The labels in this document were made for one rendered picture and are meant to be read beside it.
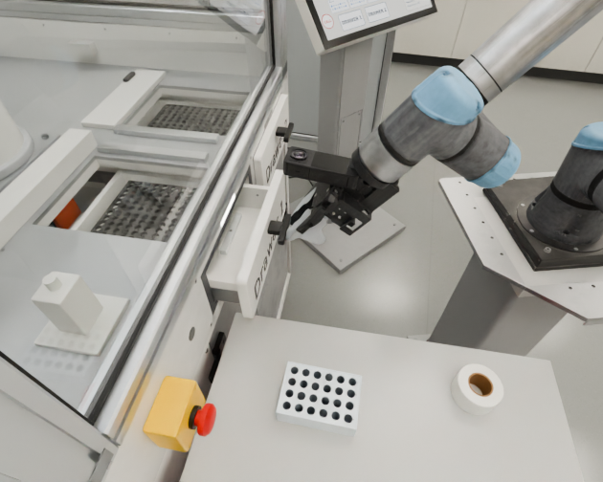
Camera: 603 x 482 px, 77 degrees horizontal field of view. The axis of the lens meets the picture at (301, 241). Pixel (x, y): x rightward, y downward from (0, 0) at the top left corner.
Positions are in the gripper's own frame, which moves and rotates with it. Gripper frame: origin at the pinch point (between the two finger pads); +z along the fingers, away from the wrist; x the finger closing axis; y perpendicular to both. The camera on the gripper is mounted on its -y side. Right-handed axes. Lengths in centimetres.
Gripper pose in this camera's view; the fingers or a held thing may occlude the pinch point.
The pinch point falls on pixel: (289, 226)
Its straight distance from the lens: 68.2
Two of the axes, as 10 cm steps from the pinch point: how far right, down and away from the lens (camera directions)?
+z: -5.6, 4.8, 6.7
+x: 1.7, -7.3, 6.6
